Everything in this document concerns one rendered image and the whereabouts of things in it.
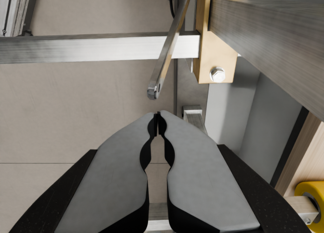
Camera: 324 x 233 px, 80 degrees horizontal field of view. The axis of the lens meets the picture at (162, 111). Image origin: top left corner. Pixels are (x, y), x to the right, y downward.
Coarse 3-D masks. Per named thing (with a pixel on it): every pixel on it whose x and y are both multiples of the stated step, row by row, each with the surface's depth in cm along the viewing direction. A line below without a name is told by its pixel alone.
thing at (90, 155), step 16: (80, 160) 9; (64, 176) 8; (80, 176) 8; (48, 192) 7; (64, 192) 7; (32, 208) 7; (48, 208) 7; (64, 208) 7; (16, 224) 6; (32, 224) 6; (48, 224) 6
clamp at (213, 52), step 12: (204, 0) 22; (204, 12) 23; (204, 24) 23; (204, 36) 24; (216, 36) 24; (204, 48) 25; (216, 48) 25; (228, 48) 25; (204, 60) 26; (216, 60) 26; (228, 60) 26; (204, 72) 27; (228, 72) 27
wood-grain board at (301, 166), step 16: (304, 128) 32; (320, 128) 29; (304, 144) 32; (320, 144) 31; (288, 160) 36; (304, 160) 32; (320, 160) 32; (288, 176) 36; (304, 176) 35; (320, 176) 35; (288, 192) 37
